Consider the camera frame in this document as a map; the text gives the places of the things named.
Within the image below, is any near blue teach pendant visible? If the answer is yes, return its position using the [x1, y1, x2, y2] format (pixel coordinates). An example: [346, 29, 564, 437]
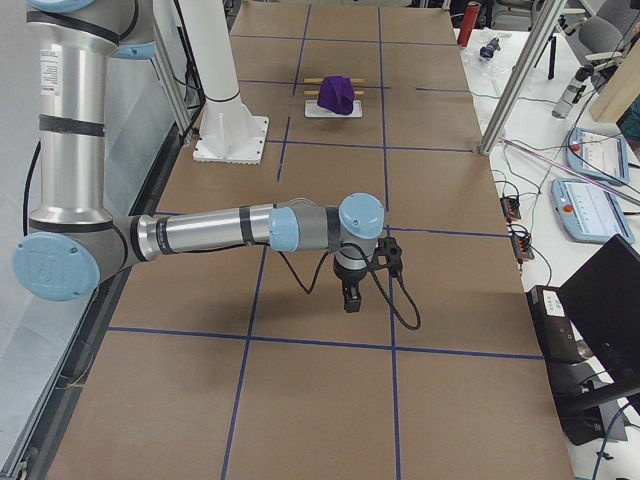
[551, 178, 636, 244]

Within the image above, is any white towel rack base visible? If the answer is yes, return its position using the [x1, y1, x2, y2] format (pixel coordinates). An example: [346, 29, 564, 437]
[303, 98, 365, 120]

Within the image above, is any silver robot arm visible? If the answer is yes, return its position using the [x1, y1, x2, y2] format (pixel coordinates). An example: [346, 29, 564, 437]
[12, 1, 391, 312]

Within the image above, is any wooden rack bar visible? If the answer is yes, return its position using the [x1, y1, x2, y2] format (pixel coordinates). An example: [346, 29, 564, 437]
[303, 76, 365, 85]
[304, 88, 365, 98]

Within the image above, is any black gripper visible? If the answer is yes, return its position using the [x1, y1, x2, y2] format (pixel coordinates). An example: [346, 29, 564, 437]
[333, 260, 367, 313]

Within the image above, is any blue teach pendant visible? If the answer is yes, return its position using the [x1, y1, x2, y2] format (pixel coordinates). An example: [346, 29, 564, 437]
[551, 178, 636, 244]
[566, 128, 630, 185]

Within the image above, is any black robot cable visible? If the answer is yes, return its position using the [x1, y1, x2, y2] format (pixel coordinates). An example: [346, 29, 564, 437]
[277, 249, 422, 331]

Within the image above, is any far blue teach pendant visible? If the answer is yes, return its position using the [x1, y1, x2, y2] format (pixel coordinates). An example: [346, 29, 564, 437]
[566, 128, 630, 185]

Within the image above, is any right wooden rack bar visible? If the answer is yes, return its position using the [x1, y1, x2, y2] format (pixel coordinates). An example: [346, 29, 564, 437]
[304, 88, 365, 98]

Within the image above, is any folded dark blue umbrella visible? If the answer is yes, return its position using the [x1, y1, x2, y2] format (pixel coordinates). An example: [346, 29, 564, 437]
[479, 37, 501, 61]

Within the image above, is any black laptop computer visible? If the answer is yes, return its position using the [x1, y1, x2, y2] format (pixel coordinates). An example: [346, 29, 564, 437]
[527, 234, 639, 445]

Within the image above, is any white camera stand pole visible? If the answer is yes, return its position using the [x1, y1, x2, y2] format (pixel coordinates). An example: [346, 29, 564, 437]
[179, 0, 269, 164]

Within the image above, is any clear water bottle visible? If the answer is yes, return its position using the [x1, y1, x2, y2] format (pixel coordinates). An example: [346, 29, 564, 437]
[552, 64, 594, 119]

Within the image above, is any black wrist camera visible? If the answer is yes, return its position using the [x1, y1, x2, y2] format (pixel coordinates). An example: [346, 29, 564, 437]
[372, 236, 403, 280]

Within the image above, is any red cylinder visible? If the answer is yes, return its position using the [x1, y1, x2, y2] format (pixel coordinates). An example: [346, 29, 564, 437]
[457, 1, 481, 48]

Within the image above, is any purple towel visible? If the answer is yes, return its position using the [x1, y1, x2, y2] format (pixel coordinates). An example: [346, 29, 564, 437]
[317, 75, 355, 115]

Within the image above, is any metal rod green tip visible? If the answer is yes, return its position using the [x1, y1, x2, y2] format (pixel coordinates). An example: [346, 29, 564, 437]
[497, 137, 640, 206]

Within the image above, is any left wooden rack bar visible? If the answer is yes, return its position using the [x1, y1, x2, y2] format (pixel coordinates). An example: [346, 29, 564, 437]
[303, 76, 365, 85]

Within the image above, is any aluminium frame post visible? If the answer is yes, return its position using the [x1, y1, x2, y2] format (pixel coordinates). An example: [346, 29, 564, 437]
[479, 0, 566, 156]

